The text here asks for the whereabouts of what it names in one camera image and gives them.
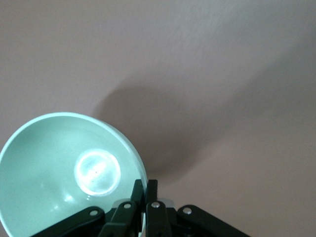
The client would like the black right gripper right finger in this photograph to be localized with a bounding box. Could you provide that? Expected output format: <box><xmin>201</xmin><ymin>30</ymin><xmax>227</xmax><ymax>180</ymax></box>
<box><xmin>145</xmin><ymin>179</ymin><xmax>250</xmax><ymax>237</ymax></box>

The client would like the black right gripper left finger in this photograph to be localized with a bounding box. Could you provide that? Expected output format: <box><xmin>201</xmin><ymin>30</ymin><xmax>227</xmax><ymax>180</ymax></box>
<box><xmin>32</xmin><ymin>179</ymin><xmax>145</xmax><ymax>237</ymax></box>

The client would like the light green bowl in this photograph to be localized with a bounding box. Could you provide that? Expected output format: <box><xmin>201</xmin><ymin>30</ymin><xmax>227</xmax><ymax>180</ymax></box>
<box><xmin>0</xmin><ymin>112</ymin><xmax>148</xmax><ymax>237</ymax></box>

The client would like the brown table cloth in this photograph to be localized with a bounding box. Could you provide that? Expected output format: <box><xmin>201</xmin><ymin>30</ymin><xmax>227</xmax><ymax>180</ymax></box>
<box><xmin>0</xmin><ymin>0</ymin><xmax>316</xmax><ymax>237</ymax></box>

